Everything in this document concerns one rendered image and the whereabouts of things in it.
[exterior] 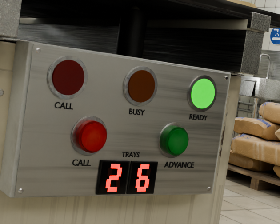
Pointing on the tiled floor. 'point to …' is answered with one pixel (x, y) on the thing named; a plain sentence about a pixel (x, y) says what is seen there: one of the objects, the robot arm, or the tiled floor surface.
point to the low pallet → (259, 178)
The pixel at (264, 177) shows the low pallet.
